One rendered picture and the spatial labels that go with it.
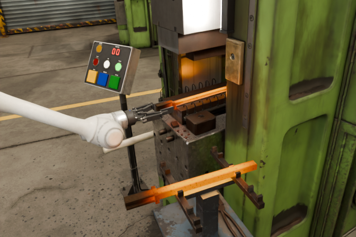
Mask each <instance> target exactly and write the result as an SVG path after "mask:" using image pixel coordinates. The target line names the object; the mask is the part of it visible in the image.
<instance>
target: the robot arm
mask: <svg viewBox="0 0 356 237"><path fill-rule="evenodd" d="M162 102H166V101H162ZM162 102H158V103H155V104H159V103H162ZM155 104H153V103H151V104H150V103H147V104H144V105H141V106H138V107H133V108H132V110H126V111H122V110H120V111H117V112H112V113H109V114H99V115H96V116H92V117H89V118H87V119H85V120H84V119H79V118H75V117H71V116H68V115H65V114H62V113H59V112H56V111H53V110H50V109H48V108H45V107H42V106H40V105H37V104H34V103H31V102H28V101H24V100H22V99H19V98H16V97H13V96H10V95H7V94H4V93H2V92H0V112H5V113H11V114H15V115H19V116H23V117H26V118H29V119H32V120H35V121H38V122H42V123H45V124H49V125H52V126H55V127H58V128H61V129H64V130H67V131H71V132H74V133H77V134H79V136H80V138H81V139H82V140H83V141H87V142H89V143H92V144H94V145H97V146H99V147H103V148H106V149H114V148H116V147H118V146H119V145H120V144H121V143H122V140H123V137H124V131H123V130H125V129H127V128H128V127H129V126H132V125H135V124H136V122H137V121H142V122H143V123H146V122H150V121H154V120H158V119H162V118H163V115H166V114H169V113H173V112H174V106H171V107H168V108H164V109H161V110H160V111H158V112H149V113H148V111H150V110H152V109H154V110H156V106H155ZM145 115H146V116H145Z"/></svg>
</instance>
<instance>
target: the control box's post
mask: <svg viewBox="0 0 356 237"><path fill-rule="evenodd" d="M119 98H120V104H121V110H122V111H126V110H128V108H127V99H126V95H124V94H119ZM124 132H125V136H126V138H130V137H131V131H130V127H128V128H127V129H125V130H124ZM127 150H128V157H129V163H130V168H131V169H132V168H135V167H136V165H135V158H134V150H133V145H130V146H127ZM131 177H132V184H133V186H134V190H135V193H136V188H135V186H136V185H137V187H138V180H137V172H136V169H133V170H131ZM138 190H139V187H138Z"/></svg>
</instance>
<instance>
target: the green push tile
mask: <svg viewBox="0 0 356 237"><path fill-rule="evenodd" d="M120 78H121V77H117V76H113V75H111V78H110V82H109V86H108V87H109V88H113V89H116V90H118V87H119V82H120Z"/></svg>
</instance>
